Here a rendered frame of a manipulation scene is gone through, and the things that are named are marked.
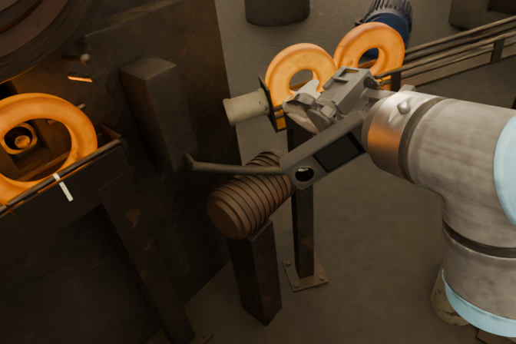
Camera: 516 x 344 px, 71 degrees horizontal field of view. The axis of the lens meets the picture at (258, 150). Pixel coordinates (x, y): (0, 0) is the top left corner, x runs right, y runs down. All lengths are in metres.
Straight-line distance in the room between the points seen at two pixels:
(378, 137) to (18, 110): 0.50
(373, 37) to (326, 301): 0.79
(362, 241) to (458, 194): 1.04
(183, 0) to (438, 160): 0.64
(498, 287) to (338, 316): 0.85
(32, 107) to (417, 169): 0.53
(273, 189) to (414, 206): 0.80
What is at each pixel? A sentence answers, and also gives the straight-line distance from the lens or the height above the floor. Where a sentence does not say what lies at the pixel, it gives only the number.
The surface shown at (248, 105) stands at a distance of 0.76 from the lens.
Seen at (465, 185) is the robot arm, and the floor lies 0.86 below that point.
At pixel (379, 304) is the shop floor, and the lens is 1.24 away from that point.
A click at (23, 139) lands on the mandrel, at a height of 0.74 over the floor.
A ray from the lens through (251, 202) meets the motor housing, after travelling 0.78.
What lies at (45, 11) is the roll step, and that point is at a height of 0.95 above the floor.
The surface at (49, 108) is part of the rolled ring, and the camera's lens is 0.64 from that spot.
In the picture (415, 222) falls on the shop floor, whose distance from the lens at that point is 1.46.
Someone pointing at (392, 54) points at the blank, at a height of 0.73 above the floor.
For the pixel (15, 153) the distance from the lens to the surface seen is 0.77.
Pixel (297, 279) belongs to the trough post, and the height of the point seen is 0.01.
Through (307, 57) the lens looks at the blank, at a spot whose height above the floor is 0.76.
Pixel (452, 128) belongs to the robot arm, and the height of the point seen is 0.88.
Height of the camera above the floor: 1.07
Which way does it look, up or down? 38 degrees down
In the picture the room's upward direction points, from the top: 7 degrees counter-clockwise
